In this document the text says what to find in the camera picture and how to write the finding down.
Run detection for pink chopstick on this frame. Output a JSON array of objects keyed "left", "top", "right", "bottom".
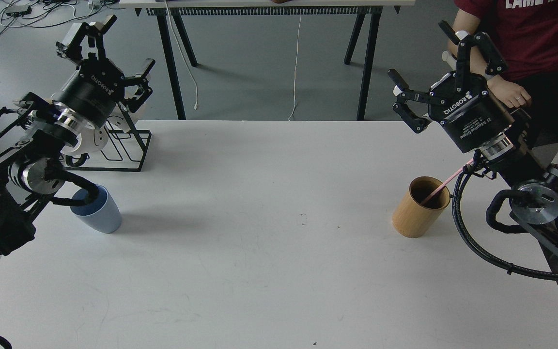
[{"left": 420, "top": 160, "right": 473, "bottom": 206}]

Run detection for bamboo wooden cup holder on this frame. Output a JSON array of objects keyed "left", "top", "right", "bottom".
[{"left": 391, "top": 176, "right": 451, "bottom": 238}]

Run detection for white background table black legs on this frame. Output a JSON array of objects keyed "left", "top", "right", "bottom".
[{"left": 118, "top": 0, "right": 416, "bottom": 121}]

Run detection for person's hand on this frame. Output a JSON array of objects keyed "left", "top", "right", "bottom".
[{"left": 487, "top": 76, "right": 533, "bottom": 108}]

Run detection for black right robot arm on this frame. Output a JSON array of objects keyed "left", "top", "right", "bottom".
[{"left": 388, "top": 21, "right": 558, "bottom": 281}]

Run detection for black cables on floor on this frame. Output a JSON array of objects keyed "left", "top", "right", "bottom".
[{"left": 0, "top": 0, "right": 120, "bottom": 61}]

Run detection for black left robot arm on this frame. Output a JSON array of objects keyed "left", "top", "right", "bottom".
[{"left": 0, "top": 14, "right": 155, "bottom": 255}]

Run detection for white hanging cable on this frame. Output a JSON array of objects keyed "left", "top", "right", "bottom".
[
  {"left": 164, "top": 0, "right": 199, "bottom": 111},
  {"left": 288, "top": 15, "right": 303, "bottom": 122}
]

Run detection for light blue plastic cup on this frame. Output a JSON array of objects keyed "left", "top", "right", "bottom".
[{"left": 70, "top": 185, "right": 123, "bottom": 234}]

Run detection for black wire dish rack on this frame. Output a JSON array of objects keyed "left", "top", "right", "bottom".
[{"left": 60, "top": 104, "right": 152, "bottom": 172}]

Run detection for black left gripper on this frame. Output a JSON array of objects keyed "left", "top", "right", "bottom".
[{"left": 52, "top": 14, "right": 155, "bottom": 128}]

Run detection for person in red shirt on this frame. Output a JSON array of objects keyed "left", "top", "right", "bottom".
[{"left": 452, "top": 0, "right": 558, "bottom": 142}]

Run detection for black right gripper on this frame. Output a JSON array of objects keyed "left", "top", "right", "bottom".
[{"left": 387, "top": 20, "right": 513, "bottom": 155}]

